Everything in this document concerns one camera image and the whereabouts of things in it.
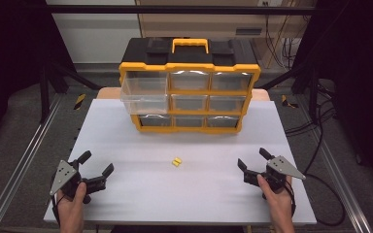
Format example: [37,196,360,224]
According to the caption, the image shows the aluminium floor rail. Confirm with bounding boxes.
[0,92,64,233]
[294,95,373,233]

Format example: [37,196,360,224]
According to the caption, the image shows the black metal stand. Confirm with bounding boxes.
[38,59,102,124]
[257,62,321,125]

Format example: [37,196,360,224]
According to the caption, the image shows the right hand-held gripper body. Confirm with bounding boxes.
[243,155,307,201]

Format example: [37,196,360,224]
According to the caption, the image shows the black horizontal metal bar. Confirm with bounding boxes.
[44,4,320,16]

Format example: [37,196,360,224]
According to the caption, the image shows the wooden table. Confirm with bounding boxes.
[95,86,271,102]

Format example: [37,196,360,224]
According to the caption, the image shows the bundle of hanging cables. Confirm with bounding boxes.
[262,0,317,71]

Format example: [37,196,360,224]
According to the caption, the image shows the long black floor cable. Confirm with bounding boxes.
[284,77,347,227]

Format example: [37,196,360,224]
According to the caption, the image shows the person's right hand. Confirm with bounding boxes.
[256,174,293,221]

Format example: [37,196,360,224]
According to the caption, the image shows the wooden cabinet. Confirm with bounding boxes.
[135,0,309,39]

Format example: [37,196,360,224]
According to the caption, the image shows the person's left hand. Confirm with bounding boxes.
[56,182,88,224]

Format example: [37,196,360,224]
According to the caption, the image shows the left hand-held gripper cable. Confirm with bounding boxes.
[51,193,61,227]

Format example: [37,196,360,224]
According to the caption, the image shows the set of small clear drawers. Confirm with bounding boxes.
[137,69,254,128]

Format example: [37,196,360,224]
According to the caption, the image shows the black curtain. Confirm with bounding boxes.
[0,0,76,153]
[292,0,373,195]

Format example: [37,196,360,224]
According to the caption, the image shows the hand-held gripper cable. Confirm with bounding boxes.
[51,193,61,227]
[284,179,297,218]

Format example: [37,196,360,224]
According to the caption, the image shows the yellow black organizer cabinet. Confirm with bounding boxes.
[119,37,262,135]

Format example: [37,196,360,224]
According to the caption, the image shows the large clear plastic drawer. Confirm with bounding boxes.
[119,71,170,116]

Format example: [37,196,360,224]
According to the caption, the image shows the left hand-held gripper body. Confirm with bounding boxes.
[49,157,108,205]

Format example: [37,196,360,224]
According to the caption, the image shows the right hand-held gripper cable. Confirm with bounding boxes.
[284,179,297,218]

